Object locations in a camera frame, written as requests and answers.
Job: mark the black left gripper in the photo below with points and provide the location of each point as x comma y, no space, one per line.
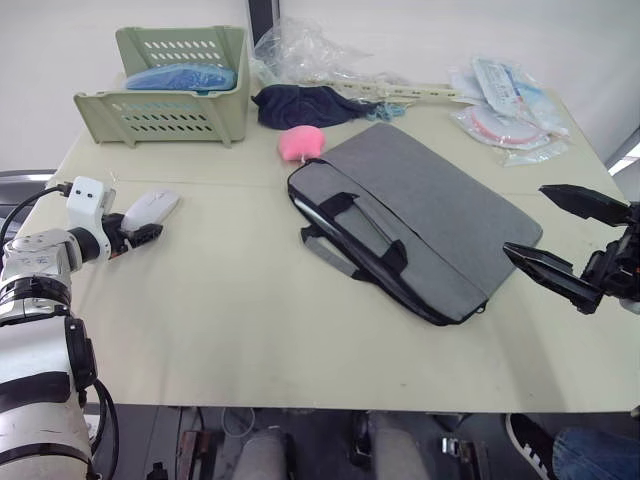
116,237

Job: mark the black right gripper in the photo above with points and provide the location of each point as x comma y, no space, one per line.
622,265

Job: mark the white computer mouse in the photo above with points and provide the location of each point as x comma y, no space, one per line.
150,206

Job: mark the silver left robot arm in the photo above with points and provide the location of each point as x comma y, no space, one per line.
35,350

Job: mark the grey laptop bag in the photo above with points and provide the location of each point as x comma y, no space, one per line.
430,210

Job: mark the silver laptop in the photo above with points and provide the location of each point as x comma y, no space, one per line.
312,215

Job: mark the clear crumpled plastic bag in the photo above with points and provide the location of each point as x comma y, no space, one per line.
305,50

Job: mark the clear small plastic packet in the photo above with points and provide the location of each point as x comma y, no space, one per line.
535,152

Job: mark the green slotted plastic basket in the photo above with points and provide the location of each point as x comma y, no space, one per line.
165,117

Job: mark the blue crumpled plastic cover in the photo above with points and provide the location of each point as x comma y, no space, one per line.
180,77

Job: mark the white blue sealed packet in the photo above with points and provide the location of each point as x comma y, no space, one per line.
505,82

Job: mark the pink soft sponge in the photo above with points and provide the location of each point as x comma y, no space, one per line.
301,142

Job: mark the dark navy cloth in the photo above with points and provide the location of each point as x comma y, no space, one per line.
300,106

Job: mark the black white sneaker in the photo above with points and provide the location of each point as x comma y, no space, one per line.
530,442

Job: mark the blue jeans leg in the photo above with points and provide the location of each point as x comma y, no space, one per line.
595,455

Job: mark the teal yarn bundle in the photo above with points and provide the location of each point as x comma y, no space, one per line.
386,110

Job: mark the beige perforated plastic strip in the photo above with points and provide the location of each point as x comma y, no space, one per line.
400,90

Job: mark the grey rounded cylinder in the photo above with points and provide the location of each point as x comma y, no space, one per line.
262,457
400,445

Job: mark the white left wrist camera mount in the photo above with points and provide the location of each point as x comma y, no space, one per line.
86,200

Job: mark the dark grey curved rail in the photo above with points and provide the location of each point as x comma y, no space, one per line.
25,178

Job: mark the dark vertical post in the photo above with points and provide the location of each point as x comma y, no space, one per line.
264,20

